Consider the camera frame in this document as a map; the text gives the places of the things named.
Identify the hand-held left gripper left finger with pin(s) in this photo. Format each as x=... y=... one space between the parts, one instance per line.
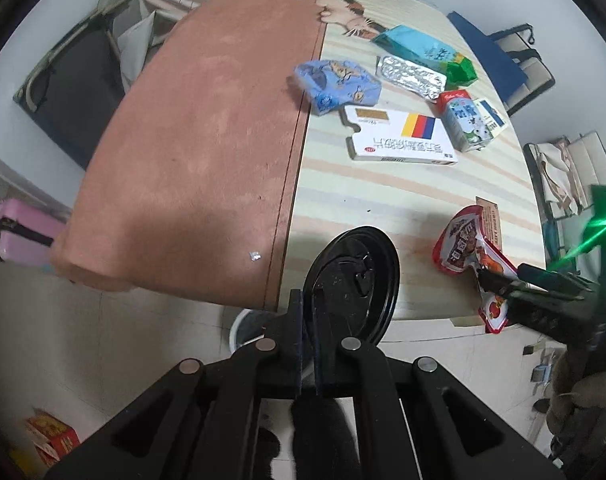
x=297 y=355

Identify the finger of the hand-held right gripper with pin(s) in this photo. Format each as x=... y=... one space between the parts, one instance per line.
x=503 y=282
x=553 y=277

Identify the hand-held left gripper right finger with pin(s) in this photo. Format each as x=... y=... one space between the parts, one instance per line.
x=323 y=377

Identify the red snack wrapper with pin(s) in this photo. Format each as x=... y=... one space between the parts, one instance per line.
x=465 y=245

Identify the white trash bin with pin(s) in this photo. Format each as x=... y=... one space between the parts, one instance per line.
x=248 y=327

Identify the black plastic lid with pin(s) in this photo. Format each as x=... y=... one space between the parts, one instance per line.
x=363 y=270

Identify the white and blue packet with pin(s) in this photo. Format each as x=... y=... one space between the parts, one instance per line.
x=495 y=116

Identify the milk carton with red top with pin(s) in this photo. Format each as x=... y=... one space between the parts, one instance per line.
x=465 y=120

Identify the white medicine box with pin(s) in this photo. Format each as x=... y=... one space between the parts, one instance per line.
x=403 y=137

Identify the small green carton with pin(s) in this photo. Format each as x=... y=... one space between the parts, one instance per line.
x=461 y=71

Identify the silver foil blister pack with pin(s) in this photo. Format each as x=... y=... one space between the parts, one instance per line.
x=410 y=76

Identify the teal snack bag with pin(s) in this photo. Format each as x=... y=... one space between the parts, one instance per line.
x=415 y=45

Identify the blue printed tissue packet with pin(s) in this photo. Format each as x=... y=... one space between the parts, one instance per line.
x=338 y=82

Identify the person's right forearm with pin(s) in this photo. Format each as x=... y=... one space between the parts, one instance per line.
x=588 y=405

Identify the chair with cream cushions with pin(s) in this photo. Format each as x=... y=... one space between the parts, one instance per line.
x=568 y=170

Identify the chair with blue cushion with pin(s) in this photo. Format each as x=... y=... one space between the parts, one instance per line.
x=493 y=55

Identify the pink and striped tablecloth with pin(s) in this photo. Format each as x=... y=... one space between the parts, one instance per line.
x=193 y=135

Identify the red cardboard box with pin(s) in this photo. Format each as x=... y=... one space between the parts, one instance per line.
x=53 y=437

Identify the pink suitcase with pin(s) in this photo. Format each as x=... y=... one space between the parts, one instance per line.
x=18 y=230

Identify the dark folding bed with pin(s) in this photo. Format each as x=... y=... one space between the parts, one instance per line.
x=78 y=85

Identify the white cloth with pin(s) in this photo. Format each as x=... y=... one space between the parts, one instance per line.
x=140 y=40

